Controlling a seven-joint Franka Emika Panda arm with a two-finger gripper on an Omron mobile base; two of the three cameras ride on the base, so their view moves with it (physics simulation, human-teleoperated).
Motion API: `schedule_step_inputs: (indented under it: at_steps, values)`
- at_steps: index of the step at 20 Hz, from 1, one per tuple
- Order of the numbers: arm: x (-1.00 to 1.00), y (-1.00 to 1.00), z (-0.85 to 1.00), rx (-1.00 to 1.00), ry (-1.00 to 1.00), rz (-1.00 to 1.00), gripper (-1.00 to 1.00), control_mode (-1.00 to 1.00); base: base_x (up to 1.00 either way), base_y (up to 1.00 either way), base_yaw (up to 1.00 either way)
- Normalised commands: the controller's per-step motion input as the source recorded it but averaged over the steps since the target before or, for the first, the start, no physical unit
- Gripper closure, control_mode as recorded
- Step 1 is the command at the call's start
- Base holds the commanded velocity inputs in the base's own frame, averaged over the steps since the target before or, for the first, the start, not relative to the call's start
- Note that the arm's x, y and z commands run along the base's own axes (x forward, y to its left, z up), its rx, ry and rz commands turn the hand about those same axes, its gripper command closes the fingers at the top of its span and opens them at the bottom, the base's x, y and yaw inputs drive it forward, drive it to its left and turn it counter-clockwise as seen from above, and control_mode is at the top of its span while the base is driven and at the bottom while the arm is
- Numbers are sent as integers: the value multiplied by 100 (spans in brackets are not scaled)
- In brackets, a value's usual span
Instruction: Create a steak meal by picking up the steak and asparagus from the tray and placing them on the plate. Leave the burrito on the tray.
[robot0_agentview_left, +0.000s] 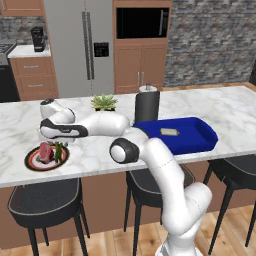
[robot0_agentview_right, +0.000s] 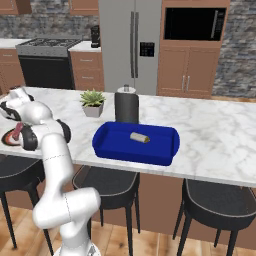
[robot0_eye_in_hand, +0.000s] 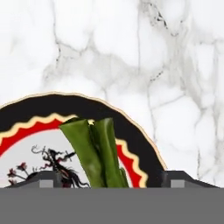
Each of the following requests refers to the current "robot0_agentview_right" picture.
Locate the black coffee machine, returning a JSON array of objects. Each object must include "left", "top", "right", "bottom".
[{"left": 89, "top": 24, "right": 102, "bottom": 49}]

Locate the grey steel fridge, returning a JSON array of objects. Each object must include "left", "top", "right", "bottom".
[{"left": 97, "top": 0, "right": 164, "bottom": 97}]

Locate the blue tray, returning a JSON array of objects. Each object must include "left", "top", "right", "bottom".
[{"left": 91, "top": 121, "right": 181, "bottom": 167}]

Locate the green plant in white pot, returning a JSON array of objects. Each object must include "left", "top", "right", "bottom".
[{"left": 79, "top": 88, "right": 107, "bottom": 119}]

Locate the black microwave oven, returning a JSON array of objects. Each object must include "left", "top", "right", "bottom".
[{"left": 163, "top": 6, "right": 228, "bottom": 43}]

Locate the dark plate with orange rim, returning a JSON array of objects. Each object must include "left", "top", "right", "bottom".
[{"left": 0, "top": 127, "right": 26, "bottom": 148}]

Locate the reddish brown steak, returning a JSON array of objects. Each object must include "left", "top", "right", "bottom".
[{"left": 12, "top": 121, "right": 25, "bottom": 139}]

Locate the brown base cabinet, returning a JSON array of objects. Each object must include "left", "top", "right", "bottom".
[{"left": 0, "top": 47, "right": 27, "bottom": 96}]

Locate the brown kitchen island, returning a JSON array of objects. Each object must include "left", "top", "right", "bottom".
[{"left": 0, "top": 153, "right": 256, "bottom": 252}]

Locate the brown drawer cabinet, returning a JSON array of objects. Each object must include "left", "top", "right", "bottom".
[{"left": 68, "top": 49, "right": 105, "bottom": 92}]

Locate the brown wall cupboard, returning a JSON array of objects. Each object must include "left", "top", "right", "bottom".
[
  {"left": 0, "top": 0, "right": 33, "bottom": 16},
  {"left": 68, "top": 0, "right": 100, "bottom": 17}
]

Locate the black and grey stove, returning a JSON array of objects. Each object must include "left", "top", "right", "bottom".
[{"left": 15, "top": 36, "right": 84, "bottom": 91}]

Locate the black bar stool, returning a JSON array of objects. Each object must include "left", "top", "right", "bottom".
[
  {"left": 0, "top": 154, "right": 55, "bottom": 256},
  {"left": 71, "top": 164, "right": 142, "bottom": 256},
  {"left": 172, "top": 178, "right": 256, "bottom": 256}
]

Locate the brown tall cupboard unit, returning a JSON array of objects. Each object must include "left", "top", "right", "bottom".
[{"left": 156, "top": 0, "right": 232, "bottom": 100}]

